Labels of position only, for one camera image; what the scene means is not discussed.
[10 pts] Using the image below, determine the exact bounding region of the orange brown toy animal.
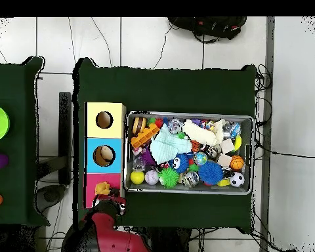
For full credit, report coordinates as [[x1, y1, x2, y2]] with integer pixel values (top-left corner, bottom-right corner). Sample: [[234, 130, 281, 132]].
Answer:
[[94, 181, 112, 196]]

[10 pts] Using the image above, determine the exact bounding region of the wooden box with three holes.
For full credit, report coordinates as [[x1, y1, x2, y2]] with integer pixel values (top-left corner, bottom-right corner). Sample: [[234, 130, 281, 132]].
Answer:
[[83, 102, 127, 209]]

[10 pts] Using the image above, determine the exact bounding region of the shallow metal mesh bin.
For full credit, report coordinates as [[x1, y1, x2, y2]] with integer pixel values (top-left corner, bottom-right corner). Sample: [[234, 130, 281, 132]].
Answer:
[[123, 110, 255, 196]]

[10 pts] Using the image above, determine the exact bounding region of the green spiky ball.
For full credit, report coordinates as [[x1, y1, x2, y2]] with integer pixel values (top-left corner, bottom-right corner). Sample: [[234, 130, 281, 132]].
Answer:
[[157, 167, 180, 189]]

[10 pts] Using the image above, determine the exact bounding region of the orange building block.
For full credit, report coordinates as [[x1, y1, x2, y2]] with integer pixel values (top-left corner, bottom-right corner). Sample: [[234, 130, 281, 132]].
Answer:
[[130, 123, 160, 148]]

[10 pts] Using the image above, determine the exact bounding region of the mint green cloth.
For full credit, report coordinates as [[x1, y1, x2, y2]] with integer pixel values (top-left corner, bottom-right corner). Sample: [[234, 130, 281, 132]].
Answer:
[[150, 123, 192, 165]]

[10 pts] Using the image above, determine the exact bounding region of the blue fuzzy ball with eyes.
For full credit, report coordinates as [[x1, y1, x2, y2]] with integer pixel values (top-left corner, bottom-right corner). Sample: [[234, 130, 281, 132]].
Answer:
[[169, 153, 191, 174]]

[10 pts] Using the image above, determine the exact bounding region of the toy hamburger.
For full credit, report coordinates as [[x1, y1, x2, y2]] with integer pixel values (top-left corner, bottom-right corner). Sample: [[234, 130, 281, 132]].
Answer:
[[131, 115, 148, 135]]

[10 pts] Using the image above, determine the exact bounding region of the black stand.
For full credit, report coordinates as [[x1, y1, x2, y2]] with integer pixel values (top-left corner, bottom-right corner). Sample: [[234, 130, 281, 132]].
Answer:
[[36, 91, 73, 186]]

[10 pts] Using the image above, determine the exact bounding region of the small globe ball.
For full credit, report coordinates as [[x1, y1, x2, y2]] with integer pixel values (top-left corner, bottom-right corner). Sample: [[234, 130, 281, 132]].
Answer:
[[193, 151, 209, 167]]

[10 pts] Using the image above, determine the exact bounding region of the large blue spiky ball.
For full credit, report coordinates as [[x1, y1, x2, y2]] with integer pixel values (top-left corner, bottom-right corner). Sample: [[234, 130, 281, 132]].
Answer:
[[198, 160, 224, 186]]

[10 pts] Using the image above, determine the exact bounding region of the cream cloth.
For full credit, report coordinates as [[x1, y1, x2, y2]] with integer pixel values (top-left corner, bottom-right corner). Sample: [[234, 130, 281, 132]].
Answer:
[[182, 118, 228, 147]]

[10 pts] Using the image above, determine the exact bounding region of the small soccer ball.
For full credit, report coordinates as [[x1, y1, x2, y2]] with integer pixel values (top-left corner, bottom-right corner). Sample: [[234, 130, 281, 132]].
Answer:
[[228, 171, 245, 188]]

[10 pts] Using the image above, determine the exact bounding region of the dark green table cloth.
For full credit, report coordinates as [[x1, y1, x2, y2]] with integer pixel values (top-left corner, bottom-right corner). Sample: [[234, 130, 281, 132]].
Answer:
[[72, 57, 258, 234], [0, 56, 51, 227]]

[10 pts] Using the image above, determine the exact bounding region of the small orange basketball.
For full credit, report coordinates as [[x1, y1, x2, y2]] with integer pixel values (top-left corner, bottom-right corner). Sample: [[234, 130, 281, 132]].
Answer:
[[230, 155, 245, 171]]

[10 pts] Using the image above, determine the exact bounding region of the black backpack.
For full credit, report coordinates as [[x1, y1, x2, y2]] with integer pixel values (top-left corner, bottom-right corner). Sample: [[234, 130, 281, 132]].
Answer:
[[167, 16, 249, 43]]

